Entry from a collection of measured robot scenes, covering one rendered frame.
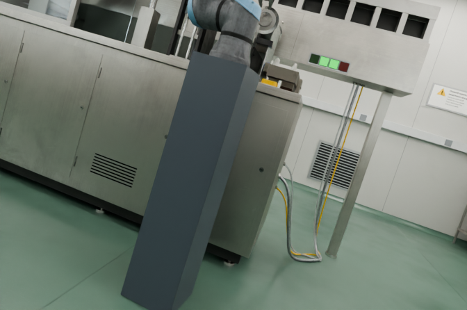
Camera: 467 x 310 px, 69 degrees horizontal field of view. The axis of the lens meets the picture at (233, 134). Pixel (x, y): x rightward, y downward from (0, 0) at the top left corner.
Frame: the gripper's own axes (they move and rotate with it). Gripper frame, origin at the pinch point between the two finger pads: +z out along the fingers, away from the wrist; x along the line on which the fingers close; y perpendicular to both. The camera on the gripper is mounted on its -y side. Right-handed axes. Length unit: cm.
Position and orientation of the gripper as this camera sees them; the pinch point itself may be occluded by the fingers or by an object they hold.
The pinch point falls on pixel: (265, 7)
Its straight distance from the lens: 186.3
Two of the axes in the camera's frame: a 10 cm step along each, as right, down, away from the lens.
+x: -9.3, -3.1, 1.9
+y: 3.6, -7.4, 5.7
